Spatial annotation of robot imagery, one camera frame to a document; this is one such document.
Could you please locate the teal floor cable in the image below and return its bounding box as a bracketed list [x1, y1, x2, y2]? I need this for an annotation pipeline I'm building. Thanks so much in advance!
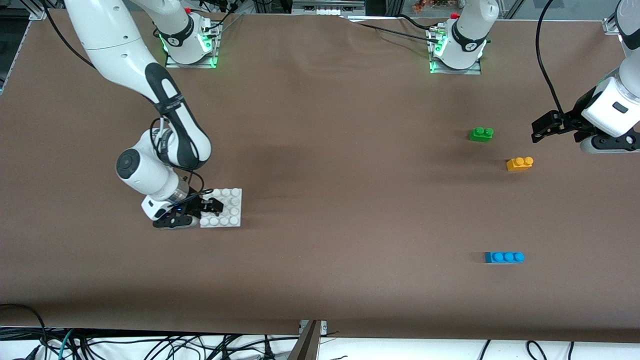
[56, 329, 75, 360]

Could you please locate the white studded base plate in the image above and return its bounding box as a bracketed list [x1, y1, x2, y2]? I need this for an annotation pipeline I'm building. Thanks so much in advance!
[200, 188, 243, 229]

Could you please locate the black cable on table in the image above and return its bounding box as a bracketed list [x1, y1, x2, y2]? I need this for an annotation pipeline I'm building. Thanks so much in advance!
[345, 16, 441, 44]
[399, 14, 443, 31]

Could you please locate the blue three-stud block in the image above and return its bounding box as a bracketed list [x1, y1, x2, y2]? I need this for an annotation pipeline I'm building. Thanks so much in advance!
[484, 251, 525, 264]

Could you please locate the brown table cover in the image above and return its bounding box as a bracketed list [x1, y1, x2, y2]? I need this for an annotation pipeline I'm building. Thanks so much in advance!
[0, 9, 640, 346]

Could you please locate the black floor cable tangle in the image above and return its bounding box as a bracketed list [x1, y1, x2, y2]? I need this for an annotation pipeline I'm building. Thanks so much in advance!
[40, 332, 301, 360]

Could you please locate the black looped floor cable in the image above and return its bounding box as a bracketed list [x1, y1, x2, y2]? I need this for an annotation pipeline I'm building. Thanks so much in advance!
[0, 303, 49, 360]

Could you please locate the black base power cable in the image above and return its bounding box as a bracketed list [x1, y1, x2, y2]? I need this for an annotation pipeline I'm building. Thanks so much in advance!
[200, 0, 247, 32]

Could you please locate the silver aluminium frame rail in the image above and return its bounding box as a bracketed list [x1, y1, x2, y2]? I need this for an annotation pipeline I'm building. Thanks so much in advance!
[292, 0, 367, 16]

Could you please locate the aluminium profile post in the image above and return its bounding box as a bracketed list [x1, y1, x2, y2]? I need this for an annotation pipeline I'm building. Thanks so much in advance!
[287, 320, 322, 360]

